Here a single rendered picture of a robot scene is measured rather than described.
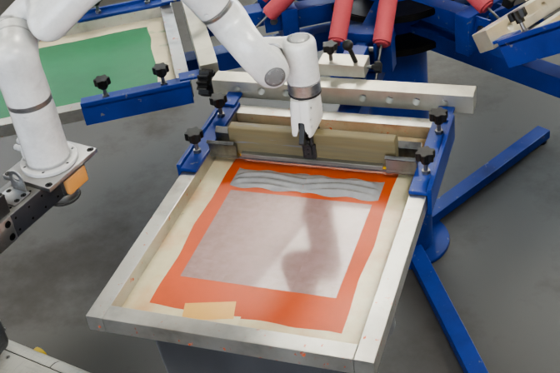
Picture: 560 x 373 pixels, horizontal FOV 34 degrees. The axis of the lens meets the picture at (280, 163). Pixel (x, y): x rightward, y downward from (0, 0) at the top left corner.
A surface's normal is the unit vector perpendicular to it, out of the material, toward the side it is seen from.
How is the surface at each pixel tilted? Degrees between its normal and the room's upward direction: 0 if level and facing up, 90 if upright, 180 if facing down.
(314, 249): 0
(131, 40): 0
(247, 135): 90
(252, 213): 0
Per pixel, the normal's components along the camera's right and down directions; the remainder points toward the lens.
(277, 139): -0.31, 0.58
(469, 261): -0.12, -0.81
